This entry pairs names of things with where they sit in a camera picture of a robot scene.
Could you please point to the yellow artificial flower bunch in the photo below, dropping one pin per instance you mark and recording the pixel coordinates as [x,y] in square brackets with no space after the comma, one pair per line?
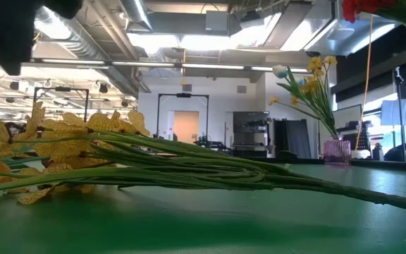
[189,169]
[314,63]

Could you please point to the red artificial flower bunch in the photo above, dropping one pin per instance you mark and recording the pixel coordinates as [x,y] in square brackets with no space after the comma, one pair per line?
[365,8]

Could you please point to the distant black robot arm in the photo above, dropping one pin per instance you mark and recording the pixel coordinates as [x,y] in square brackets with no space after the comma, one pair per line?
[210,144]

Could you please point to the pink glass vase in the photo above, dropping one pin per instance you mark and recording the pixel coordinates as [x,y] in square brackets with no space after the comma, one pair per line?
[337,153]

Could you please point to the orange door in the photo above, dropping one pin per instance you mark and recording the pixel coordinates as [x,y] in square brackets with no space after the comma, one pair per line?
[185,127]

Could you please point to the long ceiling light bar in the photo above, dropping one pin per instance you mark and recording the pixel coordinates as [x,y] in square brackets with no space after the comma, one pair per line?
[210,66]

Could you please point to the black metal machine cabinet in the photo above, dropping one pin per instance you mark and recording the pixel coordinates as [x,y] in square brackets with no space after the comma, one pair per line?
[250,123]

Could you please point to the green table mat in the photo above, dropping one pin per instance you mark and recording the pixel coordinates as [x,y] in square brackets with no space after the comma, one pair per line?
[203,229]

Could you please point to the dark grey standing panel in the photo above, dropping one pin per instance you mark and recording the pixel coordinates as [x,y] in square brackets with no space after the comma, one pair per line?
[294,141]

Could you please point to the white whiteboard panel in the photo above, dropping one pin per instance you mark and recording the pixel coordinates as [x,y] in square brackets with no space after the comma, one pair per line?
[347,118]

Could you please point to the black perforated panel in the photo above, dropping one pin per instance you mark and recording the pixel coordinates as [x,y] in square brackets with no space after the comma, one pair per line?
[363,141]

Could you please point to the small grey canister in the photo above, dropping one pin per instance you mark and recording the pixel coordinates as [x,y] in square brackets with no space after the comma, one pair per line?
[378,152]

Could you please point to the white softbox panel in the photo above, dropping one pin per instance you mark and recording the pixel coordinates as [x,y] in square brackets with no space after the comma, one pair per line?
[389,113]

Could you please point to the black tripod light stand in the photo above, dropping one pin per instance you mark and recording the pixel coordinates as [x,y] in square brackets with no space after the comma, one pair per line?
[399,88]

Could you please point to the dark rounded background object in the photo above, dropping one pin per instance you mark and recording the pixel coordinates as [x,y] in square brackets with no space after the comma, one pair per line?
[405,155]

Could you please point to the black gantry frame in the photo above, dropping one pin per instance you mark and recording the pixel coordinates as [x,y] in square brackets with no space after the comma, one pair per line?
[183,95]
[62,89]

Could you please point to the black table frame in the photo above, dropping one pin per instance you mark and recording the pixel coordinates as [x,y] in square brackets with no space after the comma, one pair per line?
[294,161]

